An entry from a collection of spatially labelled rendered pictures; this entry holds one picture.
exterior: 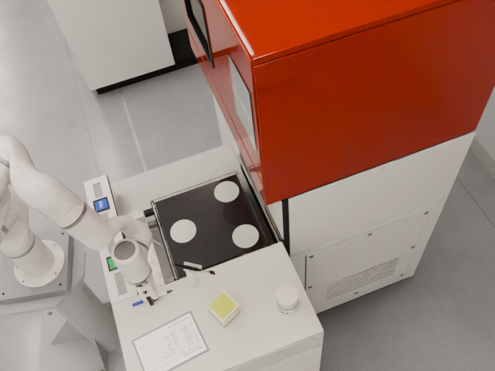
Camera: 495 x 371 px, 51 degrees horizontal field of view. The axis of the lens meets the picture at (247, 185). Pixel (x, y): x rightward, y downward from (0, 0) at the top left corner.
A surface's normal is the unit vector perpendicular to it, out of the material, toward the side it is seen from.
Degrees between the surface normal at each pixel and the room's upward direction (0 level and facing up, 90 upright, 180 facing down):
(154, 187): 0
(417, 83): 90
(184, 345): 0
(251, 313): 0
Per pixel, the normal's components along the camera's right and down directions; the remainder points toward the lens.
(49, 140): -0.08, -0.56
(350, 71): 0.35, 0.76
